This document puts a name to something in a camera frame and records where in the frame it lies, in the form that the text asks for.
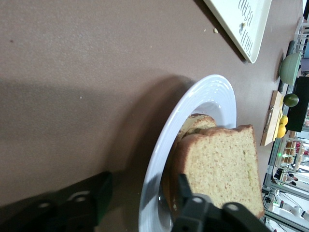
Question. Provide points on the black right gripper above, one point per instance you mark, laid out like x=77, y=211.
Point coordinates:
x=300, y=106

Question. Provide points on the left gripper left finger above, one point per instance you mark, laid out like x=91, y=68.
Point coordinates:
x=60, y=210

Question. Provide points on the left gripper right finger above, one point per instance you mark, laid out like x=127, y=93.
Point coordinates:
x=205, y=217

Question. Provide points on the plain brown bread slice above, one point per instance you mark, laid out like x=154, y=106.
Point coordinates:
x=217, y=164

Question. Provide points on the white round plate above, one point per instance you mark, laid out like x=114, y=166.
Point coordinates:
x=193, y=101

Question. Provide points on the green avocado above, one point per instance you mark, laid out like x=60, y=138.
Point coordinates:
x=291, y=100

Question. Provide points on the oval yellow lemon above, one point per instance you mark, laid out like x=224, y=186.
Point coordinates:
x=284, y=120

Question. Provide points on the round yellow lemon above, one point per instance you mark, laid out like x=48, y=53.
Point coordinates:
x=281, y=131

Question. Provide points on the wooden cutting board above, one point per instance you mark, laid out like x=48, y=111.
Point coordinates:
x=271, y=125

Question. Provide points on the mint green bowl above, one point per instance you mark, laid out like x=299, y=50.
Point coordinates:
x=290, y=68

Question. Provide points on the cream bear print tray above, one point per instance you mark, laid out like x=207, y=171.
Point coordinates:
x=231, y=14

